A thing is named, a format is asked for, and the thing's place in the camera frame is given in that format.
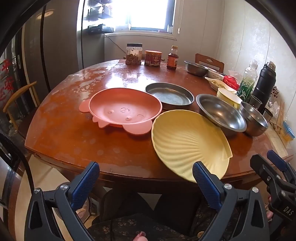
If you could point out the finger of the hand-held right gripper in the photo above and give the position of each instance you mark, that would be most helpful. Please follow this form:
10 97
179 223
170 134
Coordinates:
276 160
263 169

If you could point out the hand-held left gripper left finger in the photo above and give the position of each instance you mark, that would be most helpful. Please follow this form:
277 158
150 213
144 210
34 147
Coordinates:
85 183

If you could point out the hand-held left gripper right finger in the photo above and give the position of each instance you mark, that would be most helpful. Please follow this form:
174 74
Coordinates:
205 183

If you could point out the small steel bowl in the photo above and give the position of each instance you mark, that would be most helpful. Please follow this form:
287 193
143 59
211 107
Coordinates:
254 120

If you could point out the yellow shell-shaped plate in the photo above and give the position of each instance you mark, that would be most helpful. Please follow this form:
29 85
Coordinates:
185 139

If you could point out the large steel bowl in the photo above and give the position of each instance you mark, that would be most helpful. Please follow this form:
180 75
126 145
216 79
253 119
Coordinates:
219 113

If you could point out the pink animal-shaped plate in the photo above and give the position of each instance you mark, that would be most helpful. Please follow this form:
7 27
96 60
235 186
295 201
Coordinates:
115 104

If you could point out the shallow steel plate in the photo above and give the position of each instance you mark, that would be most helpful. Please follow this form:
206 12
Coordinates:
171 95

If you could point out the person's right hand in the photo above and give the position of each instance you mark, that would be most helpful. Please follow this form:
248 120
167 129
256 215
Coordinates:
269 215

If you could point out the person's left hand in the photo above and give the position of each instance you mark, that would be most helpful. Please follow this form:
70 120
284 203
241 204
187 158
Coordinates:
140 236

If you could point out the blue plastic packet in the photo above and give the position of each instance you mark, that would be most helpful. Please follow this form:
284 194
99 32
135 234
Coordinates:
289 132

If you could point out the wooden chopsticks bundle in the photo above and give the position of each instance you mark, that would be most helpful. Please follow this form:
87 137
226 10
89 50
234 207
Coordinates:
280 120

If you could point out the small steel cup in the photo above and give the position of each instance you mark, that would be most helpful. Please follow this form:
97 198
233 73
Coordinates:
268 114

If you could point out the clear plastic cup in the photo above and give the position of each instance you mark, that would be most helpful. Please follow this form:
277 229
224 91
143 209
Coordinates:
255 102

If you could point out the dark berry sprig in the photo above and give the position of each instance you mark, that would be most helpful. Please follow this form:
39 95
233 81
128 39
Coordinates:
274 91

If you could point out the black thermos flask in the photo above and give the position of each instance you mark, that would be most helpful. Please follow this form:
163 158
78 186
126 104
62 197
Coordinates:
264 85

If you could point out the green-label plastic bottle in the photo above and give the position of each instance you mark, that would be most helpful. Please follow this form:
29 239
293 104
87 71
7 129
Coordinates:
246 88

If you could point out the red tissue packet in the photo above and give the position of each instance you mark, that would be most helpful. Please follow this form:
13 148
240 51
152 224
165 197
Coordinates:
231 81

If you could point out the white dish of noodles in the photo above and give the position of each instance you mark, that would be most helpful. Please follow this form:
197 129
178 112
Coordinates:
216 83

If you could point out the white ceramic bowl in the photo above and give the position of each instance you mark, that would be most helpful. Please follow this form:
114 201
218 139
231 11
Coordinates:
215 74

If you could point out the steel basin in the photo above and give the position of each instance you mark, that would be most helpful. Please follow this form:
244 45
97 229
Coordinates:
195 67

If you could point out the wooden chair back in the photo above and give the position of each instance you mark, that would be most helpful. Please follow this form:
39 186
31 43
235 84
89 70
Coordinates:
209 60

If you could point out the amber sauce bottle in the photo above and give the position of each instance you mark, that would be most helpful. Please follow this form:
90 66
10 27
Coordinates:
172 60

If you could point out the red-label jar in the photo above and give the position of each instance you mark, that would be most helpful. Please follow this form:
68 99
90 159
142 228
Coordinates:
152 59

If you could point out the clear jar black lid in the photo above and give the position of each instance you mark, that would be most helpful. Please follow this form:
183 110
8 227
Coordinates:
133 55

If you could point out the grey refrigerator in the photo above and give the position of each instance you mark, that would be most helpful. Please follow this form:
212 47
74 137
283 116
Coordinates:
62 46

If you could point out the black storage rack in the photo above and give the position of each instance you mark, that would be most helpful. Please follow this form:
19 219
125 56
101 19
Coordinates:
101 18

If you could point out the window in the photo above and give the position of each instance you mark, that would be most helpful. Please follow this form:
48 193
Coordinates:
150 14

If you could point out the wooden chair with curved rail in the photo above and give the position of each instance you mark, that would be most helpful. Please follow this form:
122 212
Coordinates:
20 91

